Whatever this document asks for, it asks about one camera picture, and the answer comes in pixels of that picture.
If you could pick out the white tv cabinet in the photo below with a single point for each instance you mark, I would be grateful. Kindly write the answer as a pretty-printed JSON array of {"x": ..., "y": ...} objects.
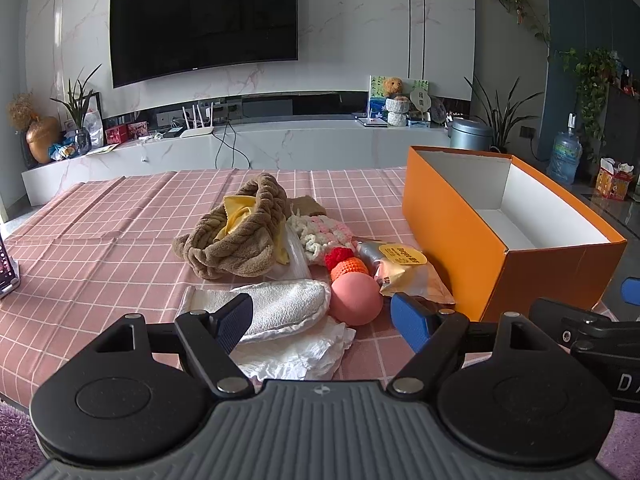
[{"x": 294, "y": 145}]

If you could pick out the colourful gift box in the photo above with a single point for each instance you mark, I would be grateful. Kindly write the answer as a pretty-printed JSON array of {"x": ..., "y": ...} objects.
[{"x": 613, "y": 179}]

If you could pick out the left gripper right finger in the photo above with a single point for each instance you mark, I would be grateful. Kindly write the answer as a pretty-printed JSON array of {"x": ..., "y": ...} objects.
[{"x": 434, "y": 335}]

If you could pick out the potted green plant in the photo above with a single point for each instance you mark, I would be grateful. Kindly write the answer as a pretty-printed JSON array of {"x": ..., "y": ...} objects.
[
  {"x": 500, "y": 117},
  {"x": 76, "y": 101}
]

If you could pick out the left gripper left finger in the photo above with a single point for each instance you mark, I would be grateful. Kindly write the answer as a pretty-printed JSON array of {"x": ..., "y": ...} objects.
[{"x": 208, "y": 338}]

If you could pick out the hanging ivy plant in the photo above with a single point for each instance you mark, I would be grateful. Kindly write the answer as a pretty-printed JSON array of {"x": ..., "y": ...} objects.
[{"x": 527, "y": 16}]

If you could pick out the clear plastic bag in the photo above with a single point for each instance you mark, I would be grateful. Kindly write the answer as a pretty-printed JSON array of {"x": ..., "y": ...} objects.
[{"x": 297, "y": 267}]

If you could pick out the pink ball toy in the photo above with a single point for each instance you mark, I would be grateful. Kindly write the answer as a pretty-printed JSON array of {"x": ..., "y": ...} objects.
[{"x": 355, "y": 295}]

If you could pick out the grey metal bin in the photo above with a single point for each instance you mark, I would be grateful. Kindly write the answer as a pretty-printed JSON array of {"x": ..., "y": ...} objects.
[{"x": 471, "y": 135}]

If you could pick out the smartphone on stand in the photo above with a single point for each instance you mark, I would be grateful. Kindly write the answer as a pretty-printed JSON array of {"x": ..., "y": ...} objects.
[{"x": 10, "y": 277}]

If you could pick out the blue water bottle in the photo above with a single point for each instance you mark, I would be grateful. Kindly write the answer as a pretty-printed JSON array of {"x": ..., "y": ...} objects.
[{"x": 565, "y": 155}]

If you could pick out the brown knitted scarf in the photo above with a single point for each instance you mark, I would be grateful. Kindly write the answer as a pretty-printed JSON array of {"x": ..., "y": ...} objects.
[{"x": 249, "y": 251}]

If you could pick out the potted green plant right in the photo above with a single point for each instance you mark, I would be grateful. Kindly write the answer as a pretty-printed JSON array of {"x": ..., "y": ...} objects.
[{"x": 500, "y": 117}]

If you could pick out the white tissue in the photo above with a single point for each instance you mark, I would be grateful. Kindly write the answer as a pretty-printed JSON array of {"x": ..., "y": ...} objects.
[{"x": 315, "y": 354}]

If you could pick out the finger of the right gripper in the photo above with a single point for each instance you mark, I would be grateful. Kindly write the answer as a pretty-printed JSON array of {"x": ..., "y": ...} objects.
[{"x": 630, "y": 290}]

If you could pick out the orange cardboard box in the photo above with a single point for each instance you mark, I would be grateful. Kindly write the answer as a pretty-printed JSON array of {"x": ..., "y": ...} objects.
[{"x": 504, "y": 235}]

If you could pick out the potted green plant left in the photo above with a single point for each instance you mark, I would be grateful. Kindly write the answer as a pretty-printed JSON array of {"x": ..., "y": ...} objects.
[{"x": 76, "y": 101}]

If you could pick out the white towel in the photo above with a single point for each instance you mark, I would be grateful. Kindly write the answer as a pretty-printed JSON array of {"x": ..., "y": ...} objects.
[{"x": 280, "y": 308}]

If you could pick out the snack bag yellow label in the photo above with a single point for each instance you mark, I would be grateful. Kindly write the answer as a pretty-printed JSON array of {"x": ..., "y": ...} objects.
[{"x": 401, "y": 268}]

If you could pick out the black wall television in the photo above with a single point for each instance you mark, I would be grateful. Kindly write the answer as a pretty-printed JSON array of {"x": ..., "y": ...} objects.
[{"x": 156, "y": 38}]

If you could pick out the teddy bear on cups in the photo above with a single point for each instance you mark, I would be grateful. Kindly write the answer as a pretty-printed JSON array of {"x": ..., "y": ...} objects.
[{"x": 396, "y": 103}]

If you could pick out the golden vase dried flowers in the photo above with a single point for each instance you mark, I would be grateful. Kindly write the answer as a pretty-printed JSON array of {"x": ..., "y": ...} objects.
[{"x": 40, "y": 132}]

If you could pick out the white wifi router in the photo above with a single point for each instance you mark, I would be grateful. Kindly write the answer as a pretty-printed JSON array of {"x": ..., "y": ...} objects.
[{"x": 195, "y": 123}]

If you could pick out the yellow cloth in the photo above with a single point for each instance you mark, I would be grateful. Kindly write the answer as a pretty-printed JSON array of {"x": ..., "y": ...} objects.
[{"x": 238, "y": 208}]

